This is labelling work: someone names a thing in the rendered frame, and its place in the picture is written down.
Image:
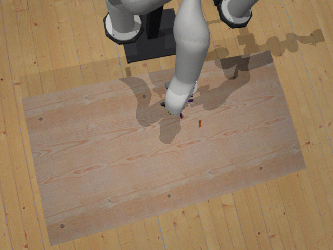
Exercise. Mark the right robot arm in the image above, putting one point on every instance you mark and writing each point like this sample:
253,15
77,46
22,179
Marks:
191,34

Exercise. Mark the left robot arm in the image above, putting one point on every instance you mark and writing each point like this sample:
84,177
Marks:
237,11

